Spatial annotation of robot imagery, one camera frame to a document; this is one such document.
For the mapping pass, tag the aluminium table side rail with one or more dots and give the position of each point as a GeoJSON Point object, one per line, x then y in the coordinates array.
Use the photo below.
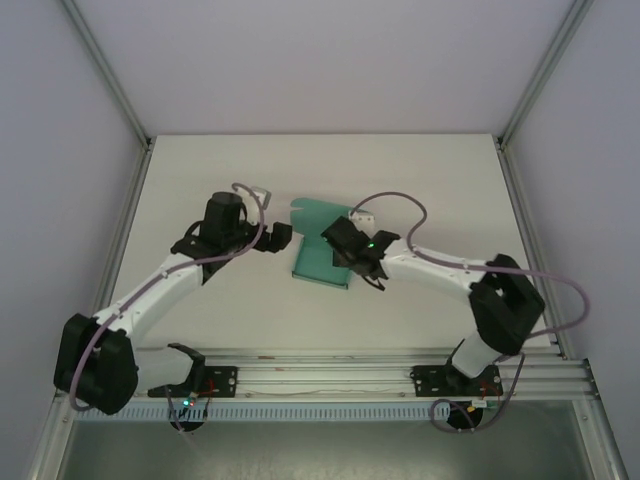
{"type": "Point", "coordinates": [526, 225]}
{"type": "Point", "coordinates": [118, 240]}

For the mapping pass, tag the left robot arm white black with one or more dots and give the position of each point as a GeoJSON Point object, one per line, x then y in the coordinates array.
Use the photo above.
{"type": "Point", "coordinates": [150, 295]}

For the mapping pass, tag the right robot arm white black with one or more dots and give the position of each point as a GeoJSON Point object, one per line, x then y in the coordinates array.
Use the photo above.
{"type": "Point", "coordinates": [430, 270]}

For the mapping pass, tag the aluminium frame post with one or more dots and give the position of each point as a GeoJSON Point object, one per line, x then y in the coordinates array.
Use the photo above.
{"type": "Point", "coordinates": [542, 75]}
{"type": "Point", "coordinates": [110, 75]}

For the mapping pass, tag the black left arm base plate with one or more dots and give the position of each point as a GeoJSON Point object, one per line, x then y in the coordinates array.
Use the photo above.
{"type": "Point", "coordinates": [225, 381]}

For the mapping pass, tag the aluminium mounting rail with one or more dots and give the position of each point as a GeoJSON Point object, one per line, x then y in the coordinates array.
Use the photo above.
{"type": "Point", "coordinates": [325, 380]}

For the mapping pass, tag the grey metal sheet panel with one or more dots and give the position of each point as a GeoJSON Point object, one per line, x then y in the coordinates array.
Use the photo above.
{"type": "Point", "coordinates": [325, 450]}

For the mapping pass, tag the small circuit board with LEDs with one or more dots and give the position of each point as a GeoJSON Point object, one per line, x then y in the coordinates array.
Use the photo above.
{"type": "Point", "coordinates": [188, 401]}

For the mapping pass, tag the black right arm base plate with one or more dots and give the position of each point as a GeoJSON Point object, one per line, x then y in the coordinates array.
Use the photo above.
{"type": "Point", "coordinates": [425, 380]}

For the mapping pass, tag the small white yellow connector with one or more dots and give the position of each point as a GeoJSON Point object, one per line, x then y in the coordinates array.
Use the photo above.
{"type": "Point", "coordinates": [480, 403]}

